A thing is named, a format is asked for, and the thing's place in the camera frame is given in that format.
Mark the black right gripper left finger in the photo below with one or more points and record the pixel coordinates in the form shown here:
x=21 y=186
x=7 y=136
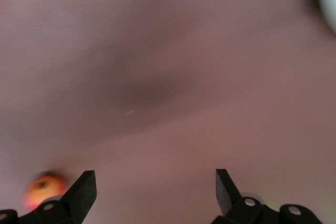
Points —
x=78 y=200

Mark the red apple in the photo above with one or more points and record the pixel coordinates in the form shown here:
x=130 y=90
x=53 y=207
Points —
x=43 y=186

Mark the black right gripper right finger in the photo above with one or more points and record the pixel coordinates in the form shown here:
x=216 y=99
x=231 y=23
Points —
x=228 y=203

